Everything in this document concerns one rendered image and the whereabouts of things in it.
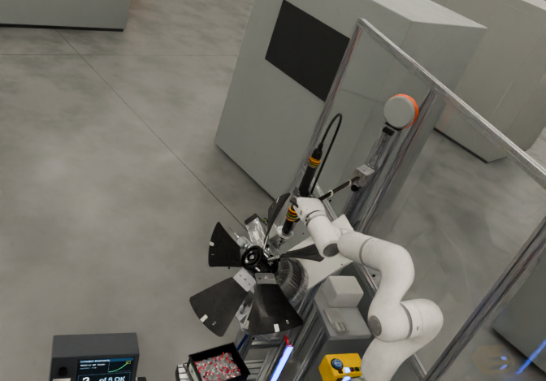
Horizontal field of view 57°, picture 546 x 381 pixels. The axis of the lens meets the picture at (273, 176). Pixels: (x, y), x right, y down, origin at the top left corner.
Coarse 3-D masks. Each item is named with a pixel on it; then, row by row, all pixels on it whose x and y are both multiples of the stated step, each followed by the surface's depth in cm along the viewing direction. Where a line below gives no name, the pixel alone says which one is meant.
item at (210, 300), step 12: (216, 288) 222; (228, 288) 222; (240, 288) 222; (192, 300) 224; (204, 300) 222; (216, 300) 221; (228, 300) 221; (240, 300) 221; (204, 312) 221; (216, 312) 220; (228, 312) 220; (204, 324) 219; (216, 324) 219; (228, 324) 219
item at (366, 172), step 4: (364, 164) 248; (368, 164) 248; (356, 168) 242; (360, 168) 243; (364, 168) 245; (368, 168) 246; (372, 168) 247; (356, 172) 243; (360, 172) 241; (364, 172) 241; (368, 172) 242; (372, 172) 244; (352, 176) 245; (360, 176) 242; (364, 176) 241; (368, 176) 241; (372, 176) 247; (360, 180) 242; (364, 180) 241; (368, 180) 246; (360, 184) 243; (364, 184) 244
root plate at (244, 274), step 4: (240, 272) 223; (244, 272) 223; (236, 276) 223; (244, 276) 223; (248, 276) 223; (252, 276) 223; (236, 280) 223; (240, 280) 223; (248, 280) 223; (252, 280) 223; (240, 284) 223; (244, 284) 223; (248, 284) 223; (252, 284) 223; (244, 288) 222; (248, 288) 223
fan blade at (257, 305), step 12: (264, 288) 212; (276, 288) 213; (264, 300) 207; (276, 300) 209; (252, 312) 203; (264, 312) 203; (276, 312) 204; (288, 312) 205; (252, 324) 200; (264, 324) 200; (288, 324) 200; (300, 324) 201
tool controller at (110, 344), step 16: (64, 336) 160; (80, 336) 162; (96, 336) 163; (112, 336) 165; (128, 336) 167; (64, 352) 154; (80, 352) 155; (96, 352) 157; (112, 352) 158; (128, 352) 160; (64, 368) 152; (80, 368) 155; (96, 368) 157; (112, 368) 159; (128, 368) 161
